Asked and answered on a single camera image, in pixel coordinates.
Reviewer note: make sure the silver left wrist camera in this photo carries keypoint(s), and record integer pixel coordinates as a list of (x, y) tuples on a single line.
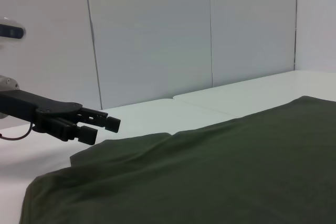
[(10, 31)]

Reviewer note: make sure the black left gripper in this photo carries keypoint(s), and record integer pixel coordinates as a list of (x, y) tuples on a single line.
[(21, 102)]

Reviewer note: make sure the dark green t-shirt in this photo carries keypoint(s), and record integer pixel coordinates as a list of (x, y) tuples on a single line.
[(210, 169)]

